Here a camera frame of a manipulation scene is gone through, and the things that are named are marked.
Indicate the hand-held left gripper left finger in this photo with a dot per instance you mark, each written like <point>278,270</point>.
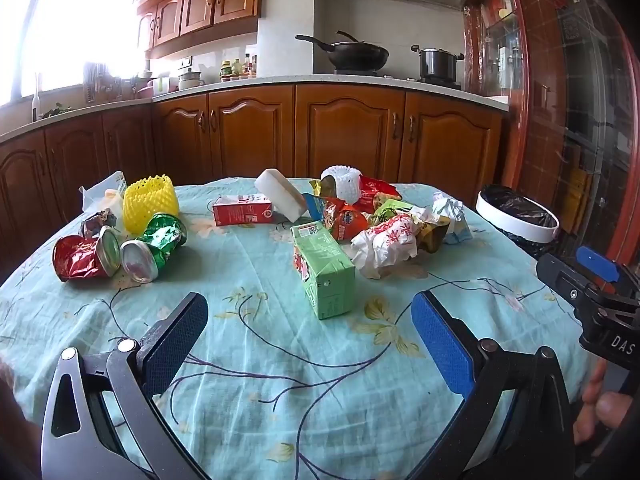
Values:
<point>175,340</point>

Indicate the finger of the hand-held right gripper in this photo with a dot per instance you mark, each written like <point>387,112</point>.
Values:
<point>565,275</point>
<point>597,262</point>

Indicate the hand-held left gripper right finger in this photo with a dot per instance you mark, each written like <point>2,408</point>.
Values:
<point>440,340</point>

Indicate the white bin with black bag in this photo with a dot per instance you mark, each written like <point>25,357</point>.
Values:
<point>517,220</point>

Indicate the red milk carton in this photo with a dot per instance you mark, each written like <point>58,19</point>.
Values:
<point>240,211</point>

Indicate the red snack packet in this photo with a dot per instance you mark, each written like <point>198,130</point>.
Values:
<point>377,192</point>

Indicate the person's right hand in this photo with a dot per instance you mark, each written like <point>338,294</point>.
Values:
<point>607,407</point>

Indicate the teal floral tablecloth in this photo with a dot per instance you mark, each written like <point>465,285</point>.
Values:
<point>260,370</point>

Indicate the crushed green can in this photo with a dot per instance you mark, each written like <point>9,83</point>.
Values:
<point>162,236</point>

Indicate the yellow brown wrapper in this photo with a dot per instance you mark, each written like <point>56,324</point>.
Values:
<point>434,234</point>

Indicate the white wrapper with red print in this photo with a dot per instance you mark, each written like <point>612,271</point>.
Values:
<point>385,245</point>

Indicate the crumpled white blue paper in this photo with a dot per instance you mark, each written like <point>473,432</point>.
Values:
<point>452,217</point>

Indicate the crushed red can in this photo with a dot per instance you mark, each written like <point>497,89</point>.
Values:
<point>75,260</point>

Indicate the green drink carton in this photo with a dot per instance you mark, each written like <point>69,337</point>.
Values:
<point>325,270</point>

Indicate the yellow foam fruit net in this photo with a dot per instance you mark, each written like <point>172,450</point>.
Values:
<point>150,205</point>

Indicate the green snack wrapper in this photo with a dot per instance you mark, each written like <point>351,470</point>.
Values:
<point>392,208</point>

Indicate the crumpled purple wrapper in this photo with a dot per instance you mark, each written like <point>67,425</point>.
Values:
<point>97,222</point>

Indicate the orange snack packet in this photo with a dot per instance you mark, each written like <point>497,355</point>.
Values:
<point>345,222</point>

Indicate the red framed glass door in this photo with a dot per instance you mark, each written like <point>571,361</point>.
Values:
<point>565,110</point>

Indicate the clear plastic bag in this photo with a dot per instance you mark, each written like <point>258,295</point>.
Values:
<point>107,190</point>

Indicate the white foam block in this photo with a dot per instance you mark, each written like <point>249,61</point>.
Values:
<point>280,192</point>

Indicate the white foam fruit net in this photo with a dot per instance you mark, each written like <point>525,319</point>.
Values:
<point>345,184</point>

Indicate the blue wrapper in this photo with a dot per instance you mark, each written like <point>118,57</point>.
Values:
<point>312,206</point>

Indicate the wooden lower cabinets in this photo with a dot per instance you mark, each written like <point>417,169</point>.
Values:
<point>345,135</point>

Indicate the wooden cabinets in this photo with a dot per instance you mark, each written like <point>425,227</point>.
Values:
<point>200,7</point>
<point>345,135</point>

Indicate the steel cooking pot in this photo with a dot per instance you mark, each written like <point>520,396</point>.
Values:
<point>437,64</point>

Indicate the gas stove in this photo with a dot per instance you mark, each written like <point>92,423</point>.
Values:
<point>400,79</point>

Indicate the green leafy vegetables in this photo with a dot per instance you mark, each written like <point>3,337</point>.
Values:
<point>57,110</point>

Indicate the white lidded pot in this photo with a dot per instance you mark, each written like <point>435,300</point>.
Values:
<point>191,80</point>

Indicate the dish rack with utensils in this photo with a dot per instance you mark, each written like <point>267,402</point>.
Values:
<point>102,85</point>

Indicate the green lidded jar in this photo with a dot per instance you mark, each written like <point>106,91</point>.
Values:
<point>226,72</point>

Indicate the slim white bottle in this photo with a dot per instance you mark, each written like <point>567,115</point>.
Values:
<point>36,102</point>

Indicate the yellow condiment jar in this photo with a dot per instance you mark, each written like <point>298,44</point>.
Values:
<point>237,70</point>

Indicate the white kitchen countertop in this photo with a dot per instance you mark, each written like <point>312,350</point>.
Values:
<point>280,82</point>

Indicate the black wok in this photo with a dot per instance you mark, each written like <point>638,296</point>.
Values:
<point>357,55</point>

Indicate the kitchen window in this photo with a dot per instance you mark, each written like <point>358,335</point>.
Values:
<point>70,25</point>

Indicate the wooden upper cabinets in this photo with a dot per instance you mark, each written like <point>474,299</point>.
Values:
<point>200,7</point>

